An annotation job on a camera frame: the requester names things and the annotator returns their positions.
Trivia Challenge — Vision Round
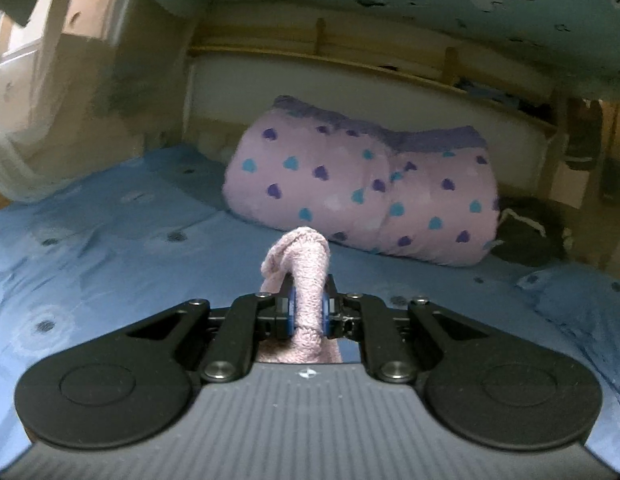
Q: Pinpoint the pink knit sweater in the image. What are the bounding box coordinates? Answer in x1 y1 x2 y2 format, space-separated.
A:
257 226 341 364

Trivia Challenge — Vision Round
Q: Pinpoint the blue dandelion pillow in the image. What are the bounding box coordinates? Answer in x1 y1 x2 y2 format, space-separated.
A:
517 263 620 403

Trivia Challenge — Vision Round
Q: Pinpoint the blue dandelion bed sheet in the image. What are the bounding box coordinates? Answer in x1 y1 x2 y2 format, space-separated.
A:
0 146 620 470

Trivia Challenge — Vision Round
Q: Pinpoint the black and white garment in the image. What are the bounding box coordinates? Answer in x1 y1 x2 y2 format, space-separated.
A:
490 197 570 268

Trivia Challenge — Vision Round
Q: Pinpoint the pink heart-print folded quilt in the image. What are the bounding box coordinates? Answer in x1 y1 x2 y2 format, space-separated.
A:
223 96 499 266

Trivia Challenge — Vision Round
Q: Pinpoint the wooden bed headboard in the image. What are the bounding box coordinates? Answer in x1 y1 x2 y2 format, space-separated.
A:
188 2 564 196

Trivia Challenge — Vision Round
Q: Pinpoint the white mosquito net curtain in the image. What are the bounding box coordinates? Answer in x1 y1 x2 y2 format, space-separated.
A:
0 0 116 204

